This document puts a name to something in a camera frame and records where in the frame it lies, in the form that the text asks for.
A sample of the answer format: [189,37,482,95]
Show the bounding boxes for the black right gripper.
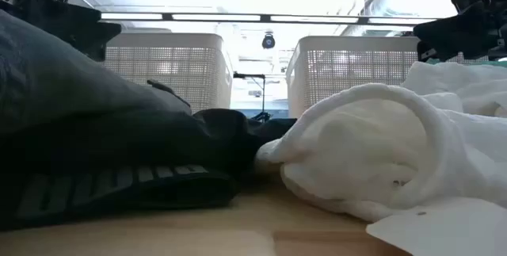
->
[413,4,507,63]

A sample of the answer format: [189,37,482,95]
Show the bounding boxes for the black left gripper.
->
[0,0,122,63]

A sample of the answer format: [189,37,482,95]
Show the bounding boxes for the dark grey garment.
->
[0,9,193,135]

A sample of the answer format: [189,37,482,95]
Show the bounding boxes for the white towel garment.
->
[254,82,507,223]

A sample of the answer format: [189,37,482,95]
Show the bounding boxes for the white perforated laundry basket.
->
[285,35,488,119]
[101,32,234,113]

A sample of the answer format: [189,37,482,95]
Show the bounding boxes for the black garment with striped waistband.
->
[0,109,239,232]

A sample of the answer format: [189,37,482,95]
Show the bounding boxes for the black tripod stand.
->
[232,72,273,122]

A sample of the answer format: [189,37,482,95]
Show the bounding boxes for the overhead frame bar with lights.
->
[100,11,437,26]

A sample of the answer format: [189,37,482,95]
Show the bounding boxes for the black hanging camera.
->
[261,31,276,51]

